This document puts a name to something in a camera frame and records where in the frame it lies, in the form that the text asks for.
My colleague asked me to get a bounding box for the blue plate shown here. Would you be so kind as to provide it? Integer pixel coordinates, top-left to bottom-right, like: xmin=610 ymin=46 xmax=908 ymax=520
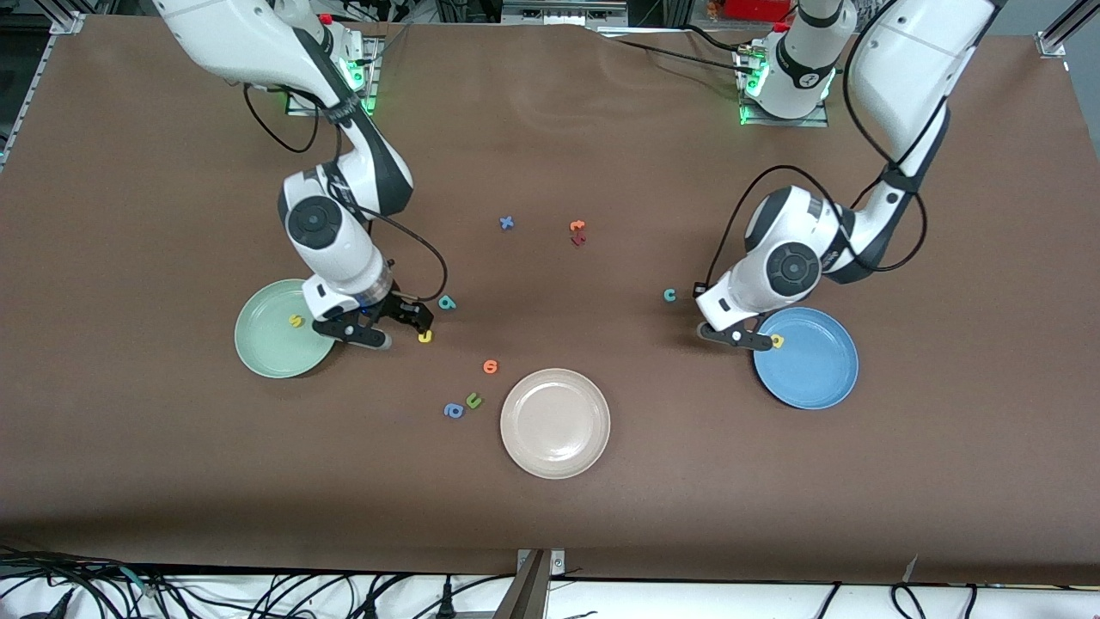
xmin=753 ymin=307 xmax=859 ymax=411

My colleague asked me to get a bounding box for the pale green plate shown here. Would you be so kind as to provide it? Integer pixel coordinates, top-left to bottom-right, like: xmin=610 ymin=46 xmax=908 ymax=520
xmin=234 ymin=279 xmax=340 ymax=380

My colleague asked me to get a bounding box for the pale beige plate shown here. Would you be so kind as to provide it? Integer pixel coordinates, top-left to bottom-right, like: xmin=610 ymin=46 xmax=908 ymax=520
xmin=499 ymin=368 xmax=612 ymax=480

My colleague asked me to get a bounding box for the brown table mat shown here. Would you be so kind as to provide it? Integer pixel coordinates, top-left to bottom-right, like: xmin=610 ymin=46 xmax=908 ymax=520
xmin=0 ymin=15 xmax=1100 ymax=587

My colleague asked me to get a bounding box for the red box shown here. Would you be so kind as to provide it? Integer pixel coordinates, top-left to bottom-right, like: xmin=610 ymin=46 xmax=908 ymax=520
xmin=726 ymin=0 xmax=796 ymax=21

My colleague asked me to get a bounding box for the grey power strip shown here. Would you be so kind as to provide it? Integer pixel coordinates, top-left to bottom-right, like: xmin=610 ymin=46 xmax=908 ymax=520
xmin=503 ymin=0 xmax=628 ymax=27

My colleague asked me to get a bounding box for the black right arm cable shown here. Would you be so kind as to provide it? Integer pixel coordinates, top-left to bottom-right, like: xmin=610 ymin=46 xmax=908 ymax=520
xmin=243 ymin=82 xmax=449 ymax=303

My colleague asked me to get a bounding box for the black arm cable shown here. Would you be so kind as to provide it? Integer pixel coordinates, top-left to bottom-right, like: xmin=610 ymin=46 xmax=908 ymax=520
xmin=703 ymin=26 xmax=929 ymax=289
xmin=243 ymin=82 xmax=449 ymax=303

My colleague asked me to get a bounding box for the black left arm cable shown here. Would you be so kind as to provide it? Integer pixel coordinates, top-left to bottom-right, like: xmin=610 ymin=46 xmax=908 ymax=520
xmin=703 ymin=26 xmax=929 ymax=289

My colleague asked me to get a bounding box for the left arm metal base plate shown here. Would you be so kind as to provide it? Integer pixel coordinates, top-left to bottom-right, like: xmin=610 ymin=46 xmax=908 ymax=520
xmin=735 ymin=39 xmax=830 ymax=128

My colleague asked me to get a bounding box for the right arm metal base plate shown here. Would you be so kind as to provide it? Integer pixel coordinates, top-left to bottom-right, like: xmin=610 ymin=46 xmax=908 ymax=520
xmin=286 ymin=24 xmax=381 ymax=118

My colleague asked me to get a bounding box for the black cable on mat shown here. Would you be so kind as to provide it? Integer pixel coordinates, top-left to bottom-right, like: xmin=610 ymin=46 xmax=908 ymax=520
xmin=593 ymin=26 xmax=753 ymax=78

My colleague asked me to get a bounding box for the aluminium profile post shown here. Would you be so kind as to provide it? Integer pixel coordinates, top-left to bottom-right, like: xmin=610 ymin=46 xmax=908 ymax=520
xmin=494 ymin=550 xmax=551 ymax=619

